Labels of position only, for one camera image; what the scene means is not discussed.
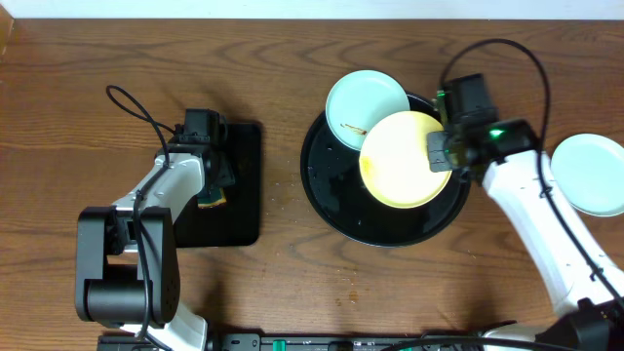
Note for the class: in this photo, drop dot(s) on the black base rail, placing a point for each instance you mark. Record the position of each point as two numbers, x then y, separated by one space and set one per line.
256 342

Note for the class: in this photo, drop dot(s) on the green and yellow sponge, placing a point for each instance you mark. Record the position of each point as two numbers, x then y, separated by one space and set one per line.
211 198

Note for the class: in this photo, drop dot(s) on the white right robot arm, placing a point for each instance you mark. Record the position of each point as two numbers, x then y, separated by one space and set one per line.
584 285

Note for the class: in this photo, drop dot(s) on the rectangular black tray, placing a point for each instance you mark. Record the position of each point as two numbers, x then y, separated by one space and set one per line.
235 221

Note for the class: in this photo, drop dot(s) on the round black tray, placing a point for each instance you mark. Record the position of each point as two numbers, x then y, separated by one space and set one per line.
331 178

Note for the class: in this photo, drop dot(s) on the light green plate with stain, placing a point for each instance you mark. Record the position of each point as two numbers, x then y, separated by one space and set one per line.
358 101

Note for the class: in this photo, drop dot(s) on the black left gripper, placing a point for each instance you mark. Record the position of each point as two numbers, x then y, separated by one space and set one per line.
222 173

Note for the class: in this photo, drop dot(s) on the yellow plate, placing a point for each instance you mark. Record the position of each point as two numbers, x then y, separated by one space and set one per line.
394 164

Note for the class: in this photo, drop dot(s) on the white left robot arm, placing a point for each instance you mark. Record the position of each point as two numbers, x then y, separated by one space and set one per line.
127 275

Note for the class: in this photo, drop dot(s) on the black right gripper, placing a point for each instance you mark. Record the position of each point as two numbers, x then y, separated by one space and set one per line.
437 162

